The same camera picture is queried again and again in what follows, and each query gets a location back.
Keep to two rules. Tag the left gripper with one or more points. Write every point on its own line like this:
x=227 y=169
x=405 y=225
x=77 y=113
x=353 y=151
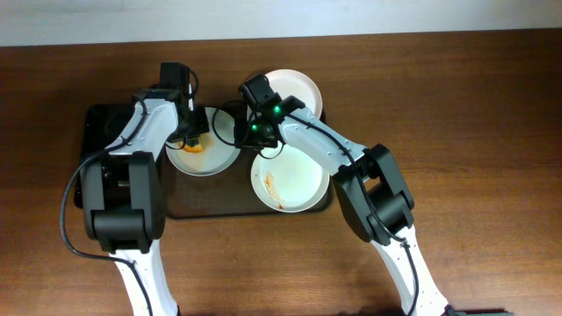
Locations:
x=194 y=129

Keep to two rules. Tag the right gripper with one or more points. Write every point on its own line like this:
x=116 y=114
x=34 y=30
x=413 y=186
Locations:
x=245 y=132

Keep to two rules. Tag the white plate top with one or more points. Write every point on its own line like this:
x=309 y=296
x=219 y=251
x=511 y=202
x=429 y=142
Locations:
x=289 y=82

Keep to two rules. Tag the white plate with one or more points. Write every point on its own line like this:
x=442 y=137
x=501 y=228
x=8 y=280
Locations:
x=215 y=156
x=287 y=180
x=289 y=82

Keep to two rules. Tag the green and yellow sponge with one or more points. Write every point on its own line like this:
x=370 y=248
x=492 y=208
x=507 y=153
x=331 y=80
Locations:
x=193 y=145

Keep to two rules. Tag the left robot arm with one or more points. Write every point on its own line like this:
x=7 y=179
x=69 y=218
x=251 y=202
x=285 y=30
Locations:
x=129 y=234

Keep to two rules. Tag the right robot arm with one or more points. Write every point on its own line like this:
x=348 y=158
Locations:
x=375 y=200

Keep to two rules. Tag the brown serving tray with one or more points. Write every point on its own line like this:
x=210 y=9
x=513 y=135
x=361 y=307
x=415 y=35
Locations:
x=225 y=194

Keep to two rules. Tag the black plastic tray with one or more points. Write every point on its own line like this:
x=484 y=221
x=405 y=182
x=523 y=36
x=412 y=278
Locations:
x=103 y=125

